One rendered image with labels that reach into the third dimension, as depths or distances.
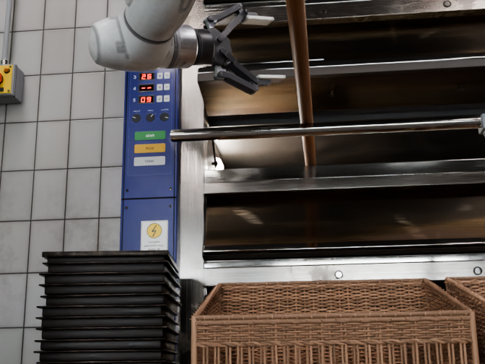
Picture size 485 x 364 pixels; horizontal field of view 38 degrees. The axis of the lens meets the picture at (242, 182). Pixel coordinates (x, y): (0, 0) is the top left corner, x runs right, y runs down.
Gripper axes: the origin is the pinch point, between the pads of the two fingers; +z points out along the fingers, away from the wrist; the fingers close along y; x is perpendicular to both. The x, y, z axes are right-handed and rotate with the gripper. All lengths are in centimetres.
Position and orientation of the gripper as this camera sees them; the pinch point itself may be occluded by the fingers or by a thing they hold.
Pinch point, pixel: (272, 49)
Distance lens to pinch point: 157.8
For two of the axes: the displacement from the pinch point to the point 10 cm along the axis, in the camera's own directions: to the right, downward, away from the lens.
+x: 5.0, -2.3, -8.4
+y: 1.8, 9.7, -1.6
